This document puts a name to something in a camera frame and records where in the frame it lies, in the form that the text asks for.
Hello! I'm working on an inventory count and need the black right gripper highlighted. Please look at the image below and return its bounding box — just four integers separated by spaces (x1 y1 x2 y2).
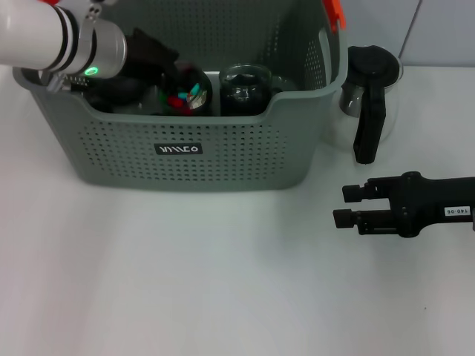
332 171 475 238

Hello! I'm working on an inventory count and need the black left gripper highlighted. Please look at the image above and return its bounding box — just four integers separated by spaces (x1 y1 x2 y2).
120 27 190 88

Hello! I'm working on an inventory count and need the glass jar with bricks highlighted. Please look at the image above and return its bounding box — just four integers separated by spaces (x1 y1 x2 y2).
155 59 215 116

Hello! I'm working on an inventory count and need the glass teacup black sleeve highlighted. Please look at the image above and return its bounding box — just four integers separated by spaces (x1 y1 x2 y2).
218 62 286 98
219 83 272 116

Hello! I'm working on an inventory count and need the grey perforated storage basket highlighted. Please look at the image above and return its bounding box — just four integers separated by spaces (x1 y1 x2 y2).
13 0 350 193

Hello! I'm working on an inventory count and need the black clay teapot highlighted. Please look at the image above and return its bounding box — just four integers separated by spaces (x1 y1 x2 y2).
85 76 149 105

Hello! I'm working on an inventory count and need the glass coffee pot black lid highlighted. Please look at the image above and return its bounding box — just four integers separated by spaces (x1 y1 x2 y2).
326 44 404 165

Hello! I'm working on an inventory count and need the left gripper cable connector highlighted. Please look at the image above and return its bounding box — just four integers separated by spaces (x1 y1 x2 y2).
46 73 66 93

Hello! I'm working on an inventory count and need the orange basket handle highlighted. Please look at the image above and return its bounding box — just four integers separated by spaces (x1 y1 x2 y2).
322 0 348 33

